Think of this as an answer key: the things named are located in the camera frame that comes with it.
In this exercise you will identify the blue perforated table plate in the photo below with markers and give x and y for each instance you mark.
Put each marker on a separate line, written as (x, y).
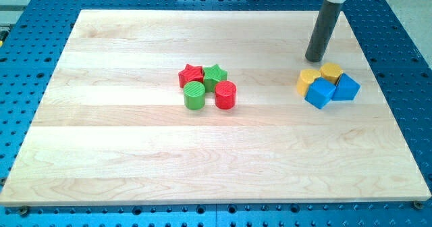
(35, 43)

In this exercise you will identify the yellow cylinder block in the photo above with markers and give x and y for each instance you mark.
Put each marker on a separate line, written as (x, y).
(331, 72)
(305, 79)

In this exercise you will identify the blue cube block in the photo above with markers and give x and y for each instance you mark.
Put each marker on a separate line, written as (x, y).
(320, 93)

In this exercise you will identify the red cylinder block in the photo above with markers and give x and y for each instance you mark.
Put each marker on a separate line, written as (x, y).
(225, 94)

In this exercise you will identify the blue triangular block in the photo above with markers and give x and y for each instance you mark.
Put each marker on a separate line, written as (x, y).
(346, 89)

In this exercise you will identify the light wooden board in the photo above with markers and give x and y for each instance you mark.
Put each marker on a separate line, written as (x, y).
(112, 127)

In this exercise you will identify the left yellow cylinder block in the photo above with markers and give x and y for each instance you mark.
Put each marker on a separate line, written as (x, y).
(305, 79)

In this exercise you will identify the red star block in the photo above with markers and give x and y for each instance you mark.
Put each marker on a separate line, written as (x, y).
(190, 74)

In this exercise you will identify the green star block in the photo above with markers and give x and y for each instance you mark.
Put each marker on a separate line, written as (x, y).
(213, 75)

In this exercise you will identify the green cylinder block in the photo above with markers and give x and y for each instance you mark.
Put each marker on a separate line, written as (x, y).
(194, 95)

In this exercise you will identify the black cylindrical pointer tool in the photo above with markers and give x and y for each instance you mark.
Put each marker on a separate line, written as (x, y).
(323, 29)

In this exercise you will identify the right yellow cylinder block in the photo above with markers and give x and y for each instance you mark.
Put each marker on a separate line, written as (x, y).
(331, 72)

